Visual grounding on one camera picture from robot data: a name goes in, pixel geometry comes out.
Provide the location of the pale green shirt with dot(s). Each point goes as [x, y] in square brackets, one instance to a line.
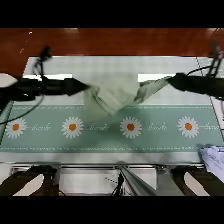
[113, 95]

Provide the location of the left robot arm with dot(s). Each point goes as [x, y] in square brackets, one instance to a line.
[50, 86]

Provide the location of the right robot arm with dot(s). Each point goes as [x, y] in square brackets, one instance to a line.
[200, 85]

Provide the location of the white patterned garment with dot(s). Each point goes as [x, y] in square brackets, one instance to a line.
[213, 160]

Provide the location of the silver frame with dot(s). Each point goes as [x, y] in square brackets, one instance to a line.
[137, 184]

